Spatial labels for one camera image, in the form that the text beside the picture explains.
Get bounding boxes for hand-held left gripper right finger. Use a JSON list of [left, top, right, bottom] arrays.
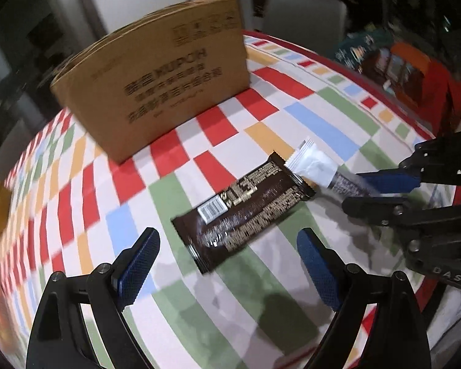
[[297, 228, 433, 369]]

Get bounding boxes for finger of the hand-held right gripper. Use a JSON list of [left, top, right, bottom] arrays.
[[342, 196, 461, 240], [359, 129, 461, 193]]

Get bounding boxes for grey chair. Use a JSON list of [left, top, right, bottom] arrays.
[[260, 0, 348, 43]]

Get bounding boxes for black glass cabinet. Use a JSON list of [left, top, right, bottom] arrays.
[[0, 0, 108, 154]]

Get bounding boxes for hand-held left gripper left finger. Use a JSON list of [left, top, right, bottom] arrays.
[[25, 228, 161, 369]]

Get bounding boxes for orange red bag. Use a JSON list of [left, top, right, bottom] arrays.
[[371, 42, 461, 131]]

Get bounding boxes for dark brown snack packet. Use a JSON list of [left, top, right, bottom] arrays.
[[171, 152, 316, 275]]

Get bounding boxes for brown cardboard box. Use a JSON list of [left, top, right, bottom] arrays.
[[49, 0, 251, 164]]

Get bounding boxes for colourful checkered tablecloth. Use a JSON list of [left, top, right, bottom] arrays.
[[0, 29, 452, 369]]

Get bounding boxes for dark green patterned bag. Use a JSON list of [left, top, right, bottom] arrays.
[[332, 31, 394, 73]]

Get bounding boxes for dark packet with white end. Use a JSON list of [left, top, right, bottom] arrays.
[[284, 138, 381, 196]]

